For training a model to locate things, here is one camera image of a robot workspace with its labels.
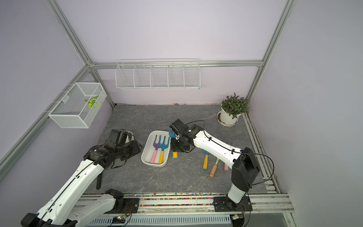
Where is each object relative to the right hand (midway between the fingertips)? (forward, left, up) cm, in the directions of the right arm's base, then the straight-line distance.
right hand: (172, 148), depth 79 cm
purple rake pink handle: (+8, +12, -13) cm, 20 cm away
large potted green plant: (+28, -38, +4) cm, 47 cm away
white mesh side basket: (+22, +57, +12) cm, 62 cm away
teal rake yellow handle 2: (-5, -2, +1) cm, 5 cm away
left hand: (-2, +17, +3) cm, 17 cm away
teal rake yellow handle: (+8, +8, -13) cm, 18 cm away
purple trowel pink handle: (-6, -32, -13) cm, 35 cm away
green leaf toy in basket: (+23, +47, +16) cm, 55 cm away
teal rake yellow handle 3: (-3, -20, -13) cm, 24 cm away
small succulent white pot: (-4, +16, +20) cm, 26 cm away
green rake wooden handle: (-10, -23, -13) cm, 28 cm away
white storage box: (+7, +17, -13) cm, 22 cm away
